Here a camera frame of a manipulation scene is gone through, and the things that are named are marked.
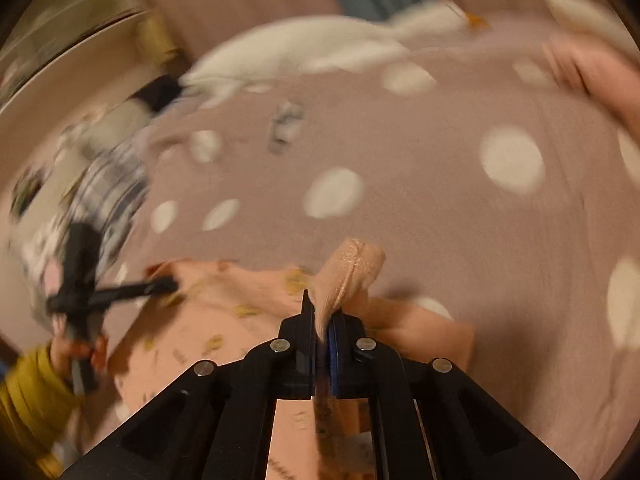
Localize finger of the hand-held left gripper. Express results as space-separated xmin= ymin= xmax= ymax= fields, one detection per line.
xmin=97 ymin=277 xmax=179 ymax=308

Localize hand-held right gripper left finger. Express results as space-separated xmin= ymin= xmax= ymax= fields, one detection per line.
xmin=60 ymin=290 xmax=318 ymax=480

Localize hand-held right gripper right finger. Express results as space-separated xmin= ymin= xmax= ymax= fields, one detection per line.
xmin=327 ymin=310 xmax=581 ymax=480

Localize pink cartoon print shirt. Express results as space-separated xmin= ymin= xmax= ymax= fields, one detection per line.
xmin=107 ymin=237 xmax=476 ymax=480

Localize person's left hand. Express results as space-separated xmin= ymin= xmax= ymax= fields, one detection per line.
xmin=49 ymin=332 xmax=109 ymax=377

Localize plaid blanket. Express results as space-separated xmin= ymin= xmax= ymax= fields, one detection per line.
xmin=47 ymin=137 xmax=152 ymax=281

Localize mauve polka dot blanket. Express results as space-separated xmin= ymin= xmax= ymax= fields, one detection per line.
xmin=95 ymin=10 xmax=640 ymax=480

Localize dark cloth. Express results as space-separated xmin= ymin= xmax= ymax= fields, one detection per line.
xmin=131 ymin=77 xmax=184 ymax=112

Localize white shelf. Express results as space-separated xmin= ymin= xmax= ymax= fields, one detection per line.
xmin=0 ymin=0 xmax=152 ymax=113

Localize yellow fringed cloth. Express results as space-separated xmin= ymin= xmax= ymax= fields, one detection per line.
xmin=134 ymin=11 xmax=182 ymax=62

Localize white goose plush toy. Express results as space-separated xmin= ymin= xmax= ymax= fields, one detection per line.
xmin=179 ymin=0 xmax=493 ymax=107

